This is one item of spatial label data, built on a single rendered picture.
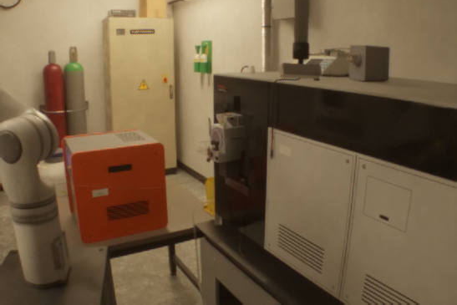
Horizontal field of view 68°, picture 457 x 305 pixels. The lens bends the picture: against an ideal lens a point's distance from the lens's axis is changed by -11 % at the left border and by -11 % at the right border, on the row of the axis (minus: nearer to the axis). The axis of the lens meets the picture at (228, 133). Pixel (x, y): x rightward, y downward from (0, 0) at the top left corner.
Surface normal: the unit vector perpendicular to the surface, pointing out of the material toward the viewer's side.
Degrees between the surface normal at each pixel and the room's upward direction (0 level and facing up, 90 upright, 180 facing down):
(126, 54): 90
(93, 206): 90
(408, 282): 90
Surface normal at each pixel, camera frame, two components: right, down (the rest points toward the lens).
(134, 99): 0.51, 0.18
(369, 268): -0.86, 0.11
